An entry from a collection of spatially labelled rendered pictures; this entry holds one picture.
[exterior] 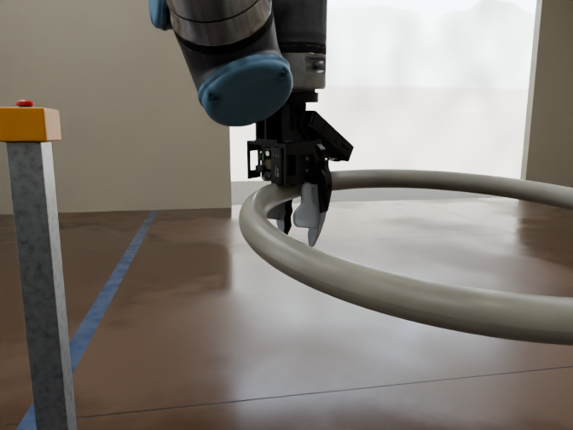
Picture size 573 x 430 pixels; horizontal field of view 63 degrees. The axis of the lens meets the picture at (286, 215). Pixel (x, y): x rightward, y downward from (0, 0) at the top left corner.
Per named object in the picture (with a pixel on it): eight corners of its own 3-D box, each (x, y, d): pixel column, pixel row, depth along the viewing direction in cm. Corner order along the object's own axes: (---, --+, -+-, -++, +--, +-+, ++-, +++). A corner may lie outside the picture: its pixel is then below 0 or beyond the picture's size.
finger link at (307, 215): (288, 254, 63) (278, 187, 62) (315, 244, 67) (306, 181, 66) (305, 255, 61) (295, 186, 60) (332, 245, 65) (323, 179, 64)
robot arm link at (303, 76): (288, 58, 66) (344, 55, 60) (288, 94, 68) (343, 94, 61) (242, 55, 60) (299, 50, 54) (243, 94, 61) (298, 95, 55)
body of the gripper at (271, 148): (245, 183, 63) (244, 92, 60) (287, 175, 70) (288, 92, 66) (287, 191, 58) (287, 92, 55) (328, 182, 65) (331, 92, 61)
